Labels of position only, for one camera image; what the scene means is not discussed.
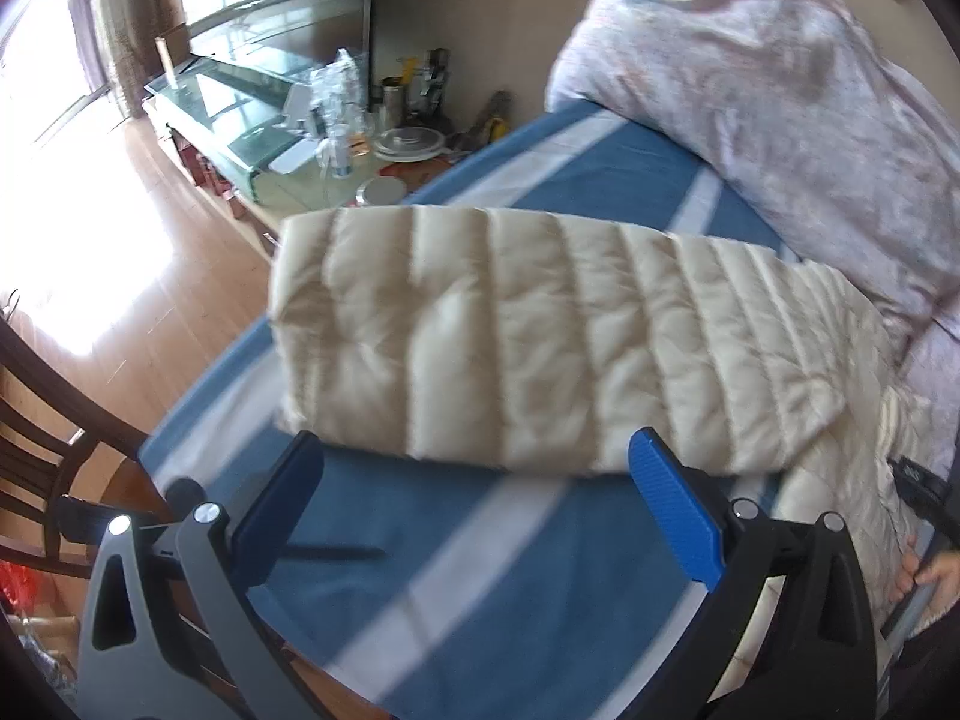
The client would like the blue white striped bed sheet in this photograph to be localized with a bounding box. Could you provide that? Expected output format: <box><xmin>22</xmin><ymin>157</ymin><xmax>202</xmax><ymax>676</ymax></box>
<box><xmin>138</xmin><ymin>99</ymin><xmax>797</xmax><ymax>720</ymax></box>

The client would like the cream quilted down jacket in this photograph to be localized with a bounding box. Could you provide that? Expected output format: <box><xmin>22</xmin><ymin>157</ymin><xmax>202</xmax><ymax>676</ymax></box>
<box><xmin>268</xmin><ymin>205</ymin><xmax>931</xmax><ymax>614</ymax></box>

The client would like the glass top side table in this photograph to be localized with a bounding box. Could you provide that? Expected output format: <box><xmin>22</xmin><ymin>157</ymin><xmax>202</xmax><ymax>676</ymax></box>
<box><xmin>143</xmin><ymin>55</ymin><xmax>462</xmax><ymax>250</ymax></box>

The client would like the dark wooden chair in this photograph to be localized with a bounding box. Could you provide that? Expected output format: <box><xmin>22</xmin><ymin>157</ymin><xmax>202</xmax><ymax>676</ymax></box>
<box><xmin>2</xmin><ymin>322</ymin><xmax>146</xmax><ymax>578</ymax></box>

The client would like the pink floral duvet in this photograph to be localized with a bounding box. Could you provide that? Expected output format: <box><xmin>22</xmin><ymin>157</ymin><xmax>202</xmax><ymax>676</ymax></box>
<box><xmin>545</xmin><ymin>0</ymin><xmax>960</xmax><ymax>421</ymax></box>

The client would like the person's right hand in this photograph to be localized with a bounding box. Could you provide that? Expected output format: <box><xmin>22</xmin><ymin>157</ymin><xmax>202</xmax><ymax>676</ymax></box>
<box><xmin>890</xmin><ymin>535</ymin><xmax>960</xmax><ymax>614</ymax></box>

